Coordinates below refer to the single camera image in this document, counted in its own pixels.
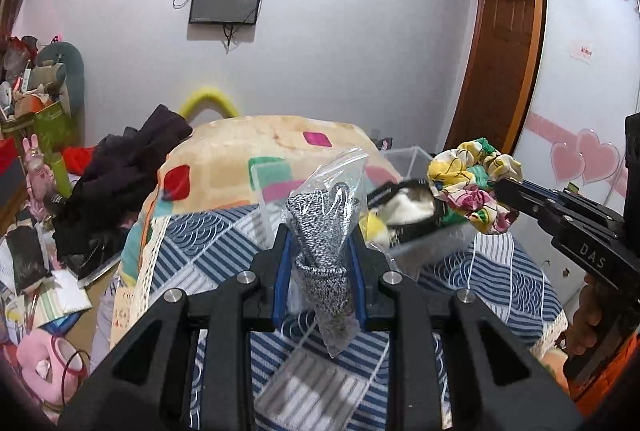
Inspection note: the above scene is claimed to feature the floral yellow scrunchie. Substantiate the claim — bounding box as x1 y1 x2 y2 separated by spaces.
426 137 523 235

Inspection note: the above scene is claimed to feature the clear plastic storage box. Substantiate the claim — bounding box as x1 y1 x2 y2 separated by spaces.
249 145 478 272

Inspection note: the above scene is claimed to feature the black and cream slipper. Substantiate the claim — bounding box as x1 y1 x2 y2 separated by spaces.
360 178 446 249

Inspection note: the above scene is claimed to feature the bag of grey cord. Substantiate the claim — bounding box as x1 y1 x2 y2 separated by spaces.
284 148 369 357

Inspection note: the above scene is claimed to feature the person's right hand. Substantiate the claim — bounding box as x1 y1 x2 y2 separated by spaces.
565 274 602 357

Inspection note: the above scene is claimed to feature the blue white patterned tablecloth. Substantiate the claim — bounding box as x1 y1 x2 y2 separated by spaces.
106 202 569 431

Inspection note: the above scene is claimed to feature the white sliding wardrobe door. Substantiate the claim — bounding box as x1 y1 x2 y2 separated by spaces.
512 0 640 222

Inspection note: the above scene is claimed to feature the beige patchwork blanket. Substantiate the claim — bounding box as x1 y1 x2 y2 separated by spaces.
119 116 400 287

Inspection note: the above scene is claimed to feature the black clothes pile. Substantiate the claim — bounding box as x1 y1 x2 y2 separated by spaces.
52 105 192 283

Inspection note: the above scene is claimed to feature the pink plush toy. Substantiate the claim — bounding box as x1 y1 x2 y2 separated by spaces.
16 328 90 409

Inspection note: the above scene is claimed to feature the pink plush rabbit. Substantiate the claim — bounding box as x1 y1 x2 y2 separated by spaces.
23 134 55 222

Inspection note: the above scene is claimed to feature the brown wooden wardrobe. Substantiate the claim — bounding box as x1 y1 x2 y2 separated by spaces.
446 0 544 154

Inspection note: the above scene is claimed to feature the green cardboard box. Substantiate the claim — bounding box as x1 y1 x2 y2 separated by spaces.
1 102 79 154

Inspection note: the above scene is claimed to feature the red box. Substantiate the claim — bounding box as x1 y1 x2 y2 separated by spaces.
0 138 20 176

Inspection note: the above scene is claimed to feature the grey green plush cushion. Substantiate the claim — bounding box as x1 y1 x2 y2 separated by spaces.
36 41 85 117

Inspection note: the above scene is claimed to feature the yellow green foam ring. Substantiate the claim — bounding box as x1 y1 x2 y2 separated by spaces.
178 85 241 121

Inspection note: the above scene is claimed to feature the small black wall monitor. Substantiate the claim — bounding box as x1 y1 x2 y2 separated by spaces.
189 0 262 26

